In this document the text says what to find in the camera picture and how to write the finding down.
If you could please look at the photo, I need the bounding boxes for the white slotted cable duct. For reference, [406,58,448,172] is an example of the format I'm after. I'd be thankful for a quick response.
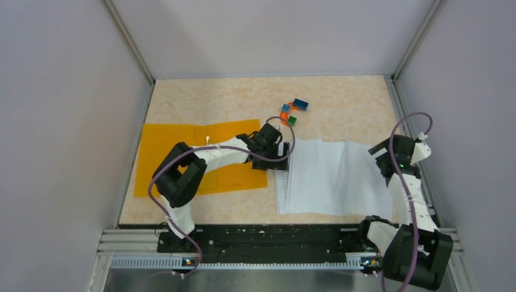
[110,255,364,270]

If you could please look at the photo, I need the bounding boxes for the white paper sheets stack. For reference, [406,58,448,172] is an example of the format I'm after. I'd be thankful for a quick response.
[275,138,393,220]

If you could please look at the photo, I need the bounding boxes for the orange curved toy track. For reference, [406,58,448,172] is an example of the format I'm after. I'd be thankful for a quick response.
[280,102,299,126]

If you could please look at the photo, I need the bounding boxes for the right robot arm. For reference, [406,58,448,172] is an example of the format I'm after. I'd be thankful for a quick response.
[357,133,453,291]

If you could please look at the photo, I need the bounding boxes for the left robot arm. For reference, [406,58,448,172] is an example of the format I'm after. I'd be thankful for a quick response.
[149,123,296,251]

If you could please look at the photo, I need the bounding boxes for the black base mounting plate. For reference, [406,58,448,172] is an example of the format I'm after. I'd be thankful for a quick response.
[157,224,378,264]

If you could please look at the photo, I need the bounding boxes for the dark blue toy brick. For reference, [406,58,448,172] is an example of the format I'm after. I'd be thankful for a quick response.
[292,99,309,111]

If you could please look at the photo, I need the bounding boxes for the light blue toy brick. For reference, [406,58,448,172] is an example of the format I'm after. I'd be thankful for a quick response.
[281,104,291,114]

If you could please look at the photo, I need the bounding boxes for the right aluminium frame post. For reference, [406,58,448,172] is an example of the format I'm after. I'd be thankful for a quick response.
[391,0,447,83]

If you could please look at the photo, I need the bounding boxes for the aluminium front rail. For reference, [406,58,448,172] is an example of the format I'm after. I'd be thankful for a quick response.
[96,228,464,256]

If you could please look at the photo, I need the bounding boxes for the orange plastic clip folder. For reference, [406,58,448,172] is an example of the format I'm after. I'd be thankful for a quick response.
[133,119,269,198]

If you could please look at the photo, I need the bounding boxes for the green toy brick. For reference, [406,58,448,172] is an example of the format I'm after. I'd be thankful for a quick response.
[287,116,297,125]

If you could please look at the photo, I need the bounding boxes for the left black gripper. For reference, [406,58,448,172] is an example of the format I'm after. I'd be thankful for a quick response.
[253,142,289,172]

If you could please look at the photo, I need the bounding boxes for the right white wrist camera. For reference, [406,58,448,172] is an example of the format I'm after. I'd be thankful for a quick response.
[410,138,431,165]

